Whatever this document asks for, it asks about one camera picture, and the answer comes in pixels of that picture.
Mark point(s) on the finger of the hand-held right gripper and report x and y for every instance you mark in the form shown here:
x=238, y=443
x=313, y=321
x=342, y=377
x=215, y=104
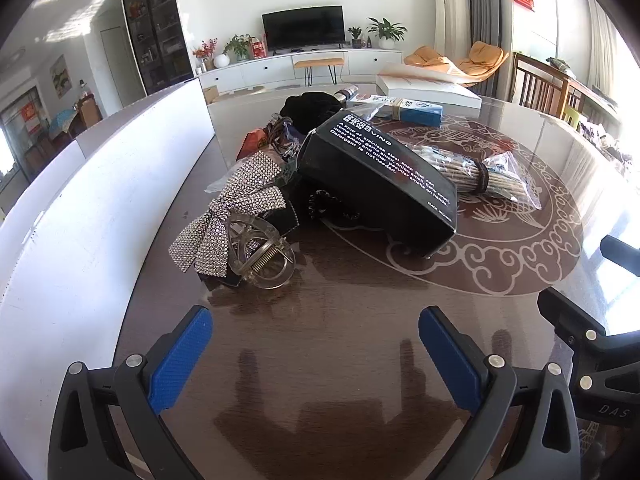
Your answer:
x=565, y=312
x=622, y=255

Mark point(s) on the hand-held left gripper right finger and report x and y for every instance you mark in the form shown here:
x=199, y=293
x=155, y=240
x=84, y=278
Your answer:
x=447, y=355

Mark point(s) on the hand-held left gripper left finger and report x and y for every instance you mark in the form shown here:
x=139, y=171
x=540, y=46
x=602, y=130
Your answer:
x=180, y=360

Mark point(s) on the blue and white box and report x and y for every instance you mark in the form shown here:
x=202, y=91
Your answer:
x=420, y=112

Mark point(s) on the clear claw hair clip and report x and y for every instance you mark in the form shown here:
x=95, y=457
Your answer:
x=270, y=270

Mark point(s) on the small clear zip bag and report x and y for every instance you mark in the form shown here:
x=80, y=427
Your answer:
x=510, y=165

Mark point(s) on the rhinestone bow hair clip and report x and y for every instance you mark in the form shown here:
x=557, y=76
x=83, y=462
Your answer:
x=225, y=220

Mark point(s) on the green plastic stool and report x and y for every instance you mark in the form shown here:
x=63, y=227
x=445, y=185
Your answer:
x=573, y=115

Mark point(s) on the bundle of thin sticks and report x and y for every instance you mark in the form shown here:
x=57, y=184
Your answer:
x=465, y=172

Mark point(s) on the white board panel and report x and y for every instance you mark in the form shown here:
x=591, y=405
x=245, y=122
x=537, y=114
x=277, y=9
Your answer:
x=50, y=240
x=150, y=160

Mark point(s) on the black hair clip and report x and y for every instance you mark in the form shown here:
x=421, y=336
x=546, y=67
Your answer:
x=287, y=217

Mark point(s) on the clear plastic sleeve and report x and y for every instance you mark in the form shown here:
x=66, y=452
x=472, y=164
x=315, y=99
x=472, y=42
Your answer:
x=220, y=182

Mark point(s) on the black printed box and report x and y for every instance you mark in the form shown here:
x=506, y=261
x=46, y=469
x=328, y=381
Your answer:
x=380, y=185

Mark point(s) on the wooden slatted chair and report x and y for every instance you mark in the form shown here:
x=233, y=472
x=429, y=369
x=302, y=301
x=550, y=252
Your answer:
x=540, y=85

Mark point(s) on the red packet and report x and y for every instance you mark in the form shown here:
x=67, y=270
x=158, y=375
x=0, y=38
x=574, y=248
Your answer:
x=252, y=142

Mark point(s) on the brown claw hair clip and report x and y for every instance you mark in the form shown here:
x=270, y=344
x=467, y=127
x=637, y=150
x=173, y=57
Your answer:
x=282, y=142

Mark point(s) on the orange lounge chair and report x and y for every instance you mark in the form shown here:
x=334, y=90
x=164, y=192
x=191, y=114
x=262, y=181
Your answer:
x=482, y=55

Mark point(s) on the white book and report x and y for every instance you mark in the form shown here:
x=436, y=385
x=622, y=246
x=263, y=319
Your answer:
x=425, y=92

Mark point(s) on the wooden dining chair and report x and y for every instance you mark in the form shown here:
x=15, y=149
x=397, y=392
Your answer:
x=89, y=110

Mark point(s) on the dining table with blue cloth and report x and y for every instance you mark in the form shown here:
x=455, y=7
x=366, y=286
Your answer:
x=61, y=121

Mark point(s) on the cardboard box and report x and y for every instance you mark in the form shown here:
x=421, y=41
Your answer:
x=210, y=94

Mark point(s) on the black velvet scrunchie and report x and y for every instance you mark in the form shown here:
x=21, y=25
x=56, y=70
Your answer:
x=310, y=110

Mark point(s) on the red door poster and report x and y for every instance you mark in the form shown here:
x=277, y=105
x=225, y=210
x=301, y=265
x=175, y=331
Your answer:
x=30, y=116

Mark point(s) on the grey curtain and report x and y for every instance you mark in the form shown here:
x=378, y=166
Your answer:
x=484, y=0

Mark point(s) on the white door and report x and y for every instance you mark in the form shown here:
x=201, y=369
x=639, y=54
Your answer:
x=115, y=65

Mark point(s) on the white sheer curtain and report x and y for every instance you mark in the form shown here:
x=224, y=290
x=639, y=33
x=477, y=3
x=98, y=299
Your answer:
x=452, y=5

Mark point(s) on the white round vase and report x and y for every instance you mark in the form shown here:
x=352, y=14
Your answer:
x=221, y=60

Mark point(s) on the white television cabinet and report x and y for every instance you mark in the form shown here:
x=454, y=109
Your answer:
x=260, y=67

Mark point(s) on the red flowers in vase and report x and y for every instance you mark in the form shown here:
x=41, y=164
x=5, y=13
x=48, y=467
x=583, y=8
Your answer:
x=205, y=52

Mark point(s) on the red gift box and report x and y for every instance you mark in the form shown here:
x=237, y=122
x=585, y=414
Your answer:
x=257, y=50

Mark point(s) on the wooden bench with metal legs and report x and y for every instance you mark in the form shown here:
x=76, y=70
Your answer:
x=320, y=61

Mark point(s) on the bushy potted green plant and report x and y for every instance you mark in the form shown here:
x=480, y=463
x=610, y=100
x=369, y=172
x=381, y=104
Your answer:
x=237, y=45

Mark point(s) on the large potted green plant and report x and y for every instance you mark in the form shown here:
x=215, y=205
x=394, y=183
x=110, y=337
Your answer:
x=386, y=30

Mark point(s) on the small potted plant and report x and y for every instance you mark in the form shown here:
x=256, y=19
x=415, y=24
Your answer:
x=355, y=35

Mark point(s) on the dark glass display cabinet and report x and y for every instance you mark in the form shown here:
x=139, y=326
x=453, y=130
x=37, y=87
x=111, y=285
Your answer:
x=155, y=25

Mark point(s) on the black television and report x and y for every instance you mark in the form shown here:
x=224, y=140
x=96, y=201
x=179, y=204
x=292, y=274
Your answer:
x=302, y=27

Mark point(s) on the framed wall painting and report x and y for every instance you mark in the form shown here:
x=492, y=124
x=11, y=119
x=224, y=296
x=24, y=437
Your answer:
x=58, y=76

